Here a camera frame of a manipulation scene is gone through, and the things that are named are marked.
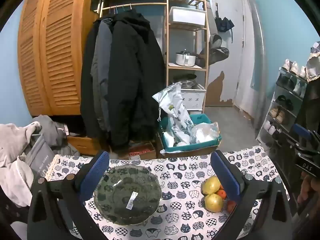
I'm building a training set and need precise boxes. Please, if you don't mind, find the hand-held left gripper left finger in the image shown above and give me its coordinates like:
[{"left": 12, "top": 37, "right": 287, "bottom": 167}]
[{"left": 27, "top": 150, "right": 110, "bottom": 240}]

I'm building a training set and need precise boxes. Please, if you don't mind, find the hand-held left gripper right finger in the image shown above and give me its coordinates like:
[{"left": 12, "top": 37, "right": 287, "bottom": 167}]
[{"left": 204, "top": 150, "right": 293, "bottom": 240}]

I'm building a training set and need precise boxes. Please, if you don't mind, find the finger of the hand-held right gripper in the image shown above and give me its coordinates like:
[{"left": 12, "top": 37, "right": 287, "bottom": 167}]
[
  {"left": 287, "top": 142, "right": 320, "bottom": 157},
  {"left": 293, "top": 123, "right": 320, "bottom": 147}
]

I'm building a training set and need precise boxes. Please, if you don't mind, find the yellow pear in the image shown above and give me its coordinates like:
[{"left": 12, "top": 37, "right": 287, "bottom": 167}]
[
  {"left": 204, "top": 193, "right": 224, "bottom": 213},
  {"left": 201, "top": 175, "right": 222, "bottom": 195}
]

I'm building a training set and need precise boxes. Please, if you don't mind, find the green glass bowl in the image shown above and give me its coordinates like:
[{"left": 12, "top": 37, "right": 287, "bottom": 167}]
[{"left": 93, "top": 164, "right": 162, "bottom": 226}]

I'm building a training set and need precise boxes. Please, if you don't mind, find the person's right hand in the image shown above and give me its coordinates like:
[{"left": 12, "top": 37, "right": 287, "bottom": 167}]
[{"left": 297, "top": 174, "right": 320, "bottom": 205}]

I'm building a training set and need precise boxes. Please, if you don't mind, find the group of shoes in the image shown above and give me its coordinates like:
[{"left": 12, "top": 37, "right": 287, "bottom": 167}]
[{"left": 262, "top": 59, "right": 308, "bottom": 138}]

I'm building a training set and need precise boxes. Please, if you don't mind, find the metal shoe rack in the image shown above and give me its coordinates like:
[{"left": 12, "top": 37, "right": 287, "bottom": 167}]
[{"left": 256, "top": 66, "right": 310, "bottom": 150}]

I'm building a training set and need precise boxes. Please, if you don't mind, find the wooden drawer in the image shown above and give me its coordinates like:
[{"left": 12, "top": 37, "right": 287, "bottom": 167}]
[{"left": 66, "top": 135, "right": 100, "bottom": 155}]

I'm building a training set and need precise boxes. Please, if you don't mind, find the brown cardboard box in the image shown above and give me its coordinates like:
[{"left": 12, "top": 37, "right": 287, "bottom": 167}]
[{"left": 156, "top": 140, "right": 220, "bottom": 159}]

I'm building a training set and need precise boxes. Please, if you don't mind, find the cat print tablecloth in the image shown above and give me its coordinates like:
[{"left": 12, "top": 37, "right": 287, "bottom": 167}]
[{"left": 47, "top": 146, "right": 290, "bottom": 240}]

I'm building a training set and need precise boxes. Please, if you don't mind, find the clear plastic bag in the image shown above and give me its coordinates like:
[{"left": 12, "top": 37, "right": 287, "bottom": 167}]
[{"left": 191, "top": 121, "right": 219, "bottom": 144}]

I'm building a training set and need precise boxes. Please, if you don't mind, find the red cardboard box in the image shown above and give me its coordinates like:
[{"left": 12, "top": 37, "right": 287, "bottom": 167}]
[{"left": 127, "top": 142, "right": 157, "bottom": 159}]

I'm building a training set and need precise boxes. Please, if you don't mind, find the grey printed bag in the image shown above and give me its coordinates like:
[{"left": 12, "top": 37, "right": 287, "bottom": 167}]
[{"left": 25, "top": 135, "right": 57, "bottom": 174}]

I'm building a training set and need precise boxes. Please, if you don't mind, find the grey clothes pile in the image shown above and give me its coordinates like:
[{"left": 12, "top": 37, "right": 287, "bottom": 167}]
[{"left": 30, "top": 115, "right": 80, "bottom": 155}]

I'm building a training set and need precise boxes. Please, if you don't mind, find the printed plastic bag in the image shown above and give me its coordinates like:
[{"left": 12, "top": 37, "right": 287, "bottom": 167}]
[{"left": 152, "top": 82, "right": 193, "bottom": 145}]

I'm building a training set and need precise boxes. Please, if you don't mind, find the white drawer bin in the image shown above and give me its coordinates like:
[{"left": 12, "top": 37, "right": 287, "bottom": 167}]
[{"left": 180, "top": 84, "right": 207, "bottom": 110}]

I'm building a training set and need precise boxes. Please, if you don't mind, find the beige garment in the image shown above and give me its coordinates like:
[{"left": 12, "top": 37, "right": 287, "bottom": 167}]
[{"left": 0, "top": 121, "right": 43, "bottom": 200}]

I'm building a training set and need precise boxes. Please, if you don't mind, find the black coat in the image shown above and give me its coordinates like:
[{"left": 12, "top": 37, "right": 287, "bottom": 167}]
[{"left": 80, "top": 11, "right": 167, "bottom": 153}]

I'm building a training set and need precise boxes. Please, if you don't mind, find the white door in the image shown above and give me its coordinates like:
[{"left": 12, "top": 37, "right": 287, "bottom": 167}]
[{"left": 210, "top": 0, "right": 244, "bottom": 108}]

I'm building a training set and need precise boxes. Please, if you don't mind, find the grey coat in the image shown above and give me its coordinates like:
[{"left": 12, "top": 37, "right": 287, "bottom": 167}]
[{"left": 90, "top": 17, "right": 113, "bottom": 133}]

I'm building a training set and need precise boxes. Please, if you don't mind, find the grey pipe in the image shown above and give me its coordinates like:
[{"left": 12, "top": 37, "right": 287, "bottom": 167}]
[{"left": 247, "top": 0, "right": 265, "bottom": 130}]

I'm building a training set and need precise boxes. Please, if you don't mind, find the hanging grey bag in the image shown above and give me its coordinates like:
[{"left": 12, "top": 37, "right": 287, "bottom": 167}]
[{"left": 206, "top": 34, "right": 230, "bottom": 65}]

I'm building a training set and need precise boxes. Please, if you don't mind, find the wooden shelf rack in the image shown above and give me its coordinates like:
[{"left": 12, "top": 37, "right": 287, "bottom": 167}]
[{"left": 165, "top": 0, "right": 210, "bottom": 113}]

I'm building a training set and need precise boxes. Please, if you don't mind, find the wooden louvered wardrobe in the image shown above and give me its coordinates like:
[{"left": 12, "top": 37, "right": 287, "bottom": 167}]
[{"left": 17, "top": 0, "right": 100, "bottom": 117}]

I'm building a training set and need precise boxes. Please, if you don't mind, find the metal cooking pot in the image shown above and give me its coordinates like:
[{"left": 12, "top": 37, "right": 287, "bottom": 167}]
[{"left": 175, "top": 50, "right": 197, "bottom": 67}]

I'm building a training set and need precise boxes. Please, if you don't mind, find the dark blue umbrella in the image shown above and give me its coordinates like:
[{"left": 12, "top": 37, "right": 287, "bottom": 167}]
[{"left": 214, "top": 2, "right": 235, "bottom": 43}]

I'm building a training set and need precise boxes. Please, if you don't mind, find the white storage box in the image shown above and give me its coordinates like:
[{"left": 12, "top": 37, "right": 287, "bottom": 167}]
[{"left": 169, "top": 6, "right": 207, "bottom": 27}]

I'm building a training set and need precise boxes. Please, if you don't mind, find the wooden clothes rail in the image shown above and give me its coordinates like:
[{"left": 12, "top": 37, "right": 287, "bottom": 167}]
[{"left": 99, "top": 1, "right": 168, "bottom": 18}]

